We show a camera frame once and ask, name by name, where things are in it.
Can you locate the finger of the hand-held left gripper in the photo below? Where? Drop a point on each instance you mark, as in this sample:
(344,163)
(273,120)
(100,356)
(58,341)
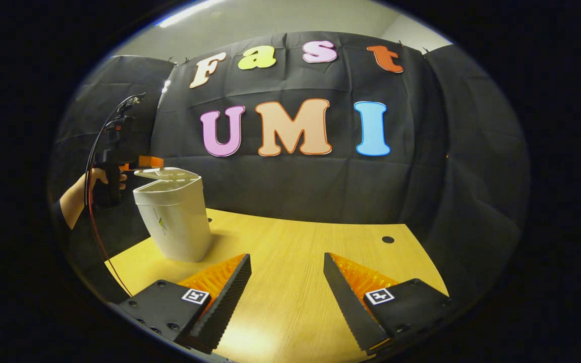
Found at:
(149,162)

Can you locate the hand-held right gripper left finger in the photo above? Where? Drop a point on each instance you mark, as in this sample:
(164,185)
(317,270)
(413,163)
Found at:
(227,307)

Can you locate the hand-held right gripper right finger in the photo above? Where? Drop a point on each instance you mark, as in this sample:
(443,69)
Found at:
(348,307)

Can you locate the white desktop garbage bin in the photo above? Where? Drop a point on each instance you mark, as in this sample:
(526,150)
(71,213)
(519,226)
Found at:
(177,222)

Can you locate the wooden desktop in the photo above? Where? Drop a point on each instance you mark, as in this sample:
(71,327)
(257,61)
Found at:
(295,272)

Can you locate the black backdrop cloth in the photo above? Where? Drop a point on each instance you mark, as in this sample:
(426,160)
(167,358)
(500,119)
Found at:
(421,176)

